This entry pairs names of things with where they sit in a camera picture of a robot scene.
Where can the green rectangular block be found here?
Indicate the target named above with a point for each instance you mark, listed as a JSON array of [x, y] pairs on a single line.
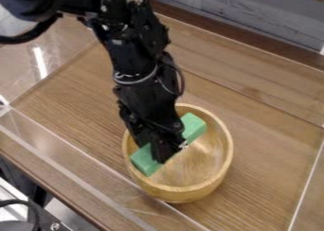
[[142, 158]]

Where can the clear acrylic tray wall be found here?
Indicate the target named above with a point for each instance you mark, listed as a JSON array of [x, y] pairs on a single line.
[[95, 190]]

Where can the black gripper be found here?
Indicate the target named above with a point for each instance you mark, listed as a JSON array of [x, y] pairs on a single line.
[[146, 98]]

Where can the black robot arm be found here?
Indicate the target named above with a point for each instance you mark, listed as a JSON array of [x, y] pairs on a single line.
[[125, 25]]

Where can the brown wooden bowl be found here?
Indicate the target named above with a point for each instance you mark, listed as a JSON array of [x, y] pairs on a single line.
[[194, 172]]

